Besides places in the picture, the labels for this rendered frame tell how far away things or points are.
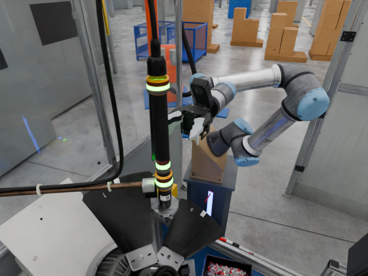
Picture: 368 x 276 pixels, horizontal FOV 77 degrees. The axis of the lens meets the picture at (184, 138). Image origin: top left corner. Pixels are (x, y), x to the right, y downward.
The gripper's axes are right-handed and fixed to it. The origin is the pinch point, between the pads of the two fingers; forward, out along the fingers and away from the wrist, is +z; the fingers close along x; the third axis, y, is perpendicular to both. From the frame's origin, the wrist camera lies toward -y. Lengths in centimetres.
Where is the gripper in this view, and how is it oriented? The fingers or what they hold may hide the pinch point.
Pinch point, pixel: (174, 129)
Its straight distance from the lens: 57.5
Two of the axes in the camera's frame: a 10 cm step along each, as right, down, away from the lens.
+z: -5.1, 4.9, -7.1
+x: -8.6, -2.9, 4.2
